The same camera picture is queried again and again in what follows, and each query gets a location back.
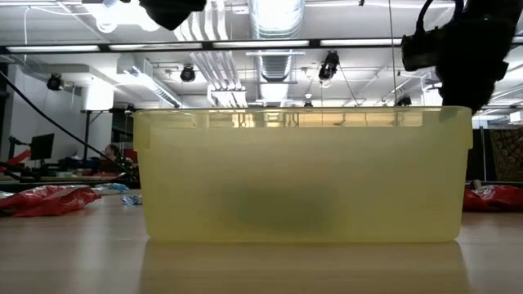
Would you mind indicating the black monitor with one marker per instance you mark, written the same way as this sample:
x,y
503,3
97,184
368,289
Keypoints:
x,y
41,147

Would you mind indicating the red KitKat candy bar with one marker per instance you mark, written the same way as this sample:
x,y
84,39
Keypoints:
x,y
494,198
32,194
65,204

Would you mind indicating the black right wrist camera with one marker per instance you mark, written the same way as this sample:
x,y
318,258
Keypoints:
x,y
421,51

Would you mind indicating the black aluminium table frame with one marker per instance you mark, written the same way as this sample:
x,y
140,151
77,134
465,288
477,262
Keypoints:
x,y
207,45

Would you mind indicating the blue white candy bar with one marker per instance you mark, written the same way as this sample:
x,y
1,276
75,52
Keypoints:
x,y
131,200
282,208
112,188

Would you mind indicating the black ceiling spotlight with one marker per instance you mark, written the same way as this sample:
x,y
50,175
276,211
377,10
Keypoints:
x,y
54,81
403,101
188,73
329,67

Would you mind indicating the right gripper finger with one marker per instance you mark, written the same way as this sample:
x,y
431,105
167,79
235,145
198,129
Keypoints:
x,y
468,96

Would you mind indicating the brown patterned wall hanging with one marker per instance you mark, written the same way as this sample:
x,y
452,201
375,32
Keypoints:
x,y
508,155

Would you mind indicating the white LED light strip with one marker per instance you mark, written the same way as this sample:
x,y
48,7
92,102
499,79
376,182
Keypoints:
x,y
155,46
359,42
53,48
261,43

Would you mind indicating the yellow translucent plastic bin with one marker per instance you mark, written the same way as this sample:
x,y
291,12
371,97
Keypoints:
x,y
302,163

